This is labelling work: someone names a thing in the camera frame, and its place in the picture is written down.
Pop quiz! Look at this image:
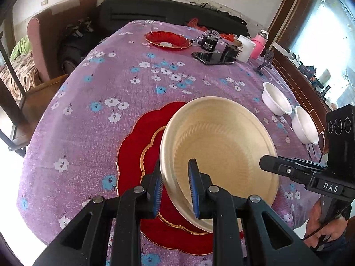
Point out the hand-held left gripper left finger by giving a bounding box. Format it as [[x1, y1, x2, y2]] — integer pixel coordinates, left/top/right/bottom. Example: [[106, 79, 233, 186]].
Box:
[[33, 159, 165, 266]]

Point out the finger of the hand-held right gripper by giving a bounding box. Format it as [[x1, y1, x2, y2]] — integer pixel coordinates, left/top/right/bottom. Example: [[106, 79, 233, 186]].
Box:
[[259, 155, 317, 185], [277, 156, 328, 172]]

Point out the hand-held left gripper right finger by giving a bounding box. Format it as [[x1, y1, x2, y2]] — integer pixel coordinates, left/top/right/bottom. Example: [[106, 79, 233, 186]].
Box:
[[188, 158, 325, 266]]

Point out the red gold-rimmed plate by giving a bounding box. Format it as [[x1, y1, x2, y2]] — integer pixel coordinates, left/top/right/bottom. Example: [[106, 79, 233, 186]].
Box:
[[139, 125, 211, 236]]

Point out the small white paper bowl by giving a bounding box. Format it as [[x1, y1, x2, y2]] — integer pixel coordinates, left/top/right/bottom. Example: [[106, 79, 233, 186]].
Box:
[[291, 105, 320, 145], [262, 82, 293, 116]]

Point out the large red lettered plate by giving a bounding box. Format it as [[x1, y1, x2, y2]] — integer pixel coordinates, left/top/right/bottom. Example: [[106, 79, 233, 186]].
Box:
[[116, 101, 246, 256]]

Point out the large white paper bowl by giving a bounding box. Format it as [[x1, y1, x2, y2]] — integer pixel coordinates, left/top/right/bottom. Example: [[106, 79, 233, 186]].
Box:
[[159, 96, 280, 234]]

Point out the person's right hand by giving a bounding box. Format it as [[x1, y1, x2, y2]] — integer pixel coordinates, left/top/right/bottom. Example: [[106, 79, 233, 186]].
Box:
[[307, 199, 347, 251]]

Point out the pile of dark gadgets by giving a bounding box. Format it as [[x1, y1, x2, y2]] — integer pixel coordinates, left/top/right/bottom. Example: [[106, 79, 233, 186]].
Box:
[[298, 64, 333, 97]]

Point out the phone stand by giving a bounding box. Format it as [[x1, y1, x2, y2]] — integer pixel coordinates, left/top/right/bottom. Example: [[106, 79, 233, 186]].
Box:
[[256, 48, 275, 75]]

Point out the white plastic jar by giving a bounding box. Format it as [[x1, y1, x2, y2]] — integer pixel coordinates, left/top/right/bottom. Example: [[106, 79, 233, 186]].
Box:
[[236, 35, 256, 63]]

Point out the pink bottle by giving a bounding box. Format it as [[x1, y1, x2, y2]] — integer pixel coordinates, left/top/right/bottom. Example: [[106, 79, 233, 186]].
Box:
[[251, 29, 270, 59]]

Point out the black round device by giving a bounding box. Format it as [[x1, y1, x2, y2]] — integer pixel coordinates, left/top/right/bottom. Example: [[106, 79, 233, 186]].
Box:
[[222, 43, 240, 60]]

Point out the black smartphone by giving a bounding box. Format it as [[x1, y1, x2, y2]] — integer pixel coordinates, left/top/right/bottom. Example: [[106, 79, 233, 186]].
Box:
[[192, 51, 236, 65]]

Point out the black labelled device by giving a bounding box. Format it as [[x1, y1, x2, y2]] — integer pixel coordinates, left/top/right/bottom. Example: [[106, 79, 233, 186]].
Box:
[[200, 30, 221, 52]]

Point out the small red plate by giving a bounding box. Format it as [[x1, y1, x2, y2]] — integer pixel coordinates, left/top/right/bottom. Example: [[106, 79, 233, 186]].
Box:
[[144, 30, 192, 51]]

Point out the red plastic bag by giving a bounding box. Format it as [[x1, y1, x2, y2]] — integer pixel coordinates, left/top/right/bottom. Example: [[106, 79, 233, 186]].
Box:
[[187, 18, 236, 43]]

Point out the black bag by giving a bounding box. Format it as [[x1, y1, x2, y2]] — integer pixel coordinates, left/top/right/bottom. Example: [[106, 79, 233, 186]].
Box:
[[59, 17, 111, 72]]

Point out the black sofa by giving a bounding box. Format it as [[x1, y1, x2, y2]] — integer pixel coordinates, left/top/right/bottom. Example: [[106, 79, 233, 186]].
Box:
[[98, 0, 250, 38]]

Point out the patterned blanket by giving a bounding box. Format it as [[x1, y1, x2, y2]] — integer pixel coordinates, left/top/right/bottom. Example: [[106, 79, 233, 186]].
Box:
[[0, 53, 42, 100]]

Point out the brown armchair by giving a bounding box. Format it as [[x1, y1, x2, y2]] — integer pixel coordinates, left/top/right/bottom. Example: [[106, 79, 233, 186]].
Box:
[[26, 0, 99, 82]]

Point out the green cloth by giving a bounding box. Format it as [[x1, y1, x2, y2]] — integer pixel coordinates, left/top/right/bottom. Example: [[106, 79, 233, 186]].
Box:
[[10, 36, 32, 61]]

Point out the black cable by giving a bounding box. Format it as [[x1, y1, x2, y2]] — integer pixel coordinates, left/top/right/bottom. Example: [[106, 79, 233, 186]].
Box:
[[302, 218, 347, 241]]

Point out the wooden window frame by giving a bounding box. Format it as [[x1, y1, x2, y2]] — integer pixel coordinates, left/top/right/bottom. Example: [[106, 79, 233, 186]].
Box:
[[268, 0, 355, 150]]

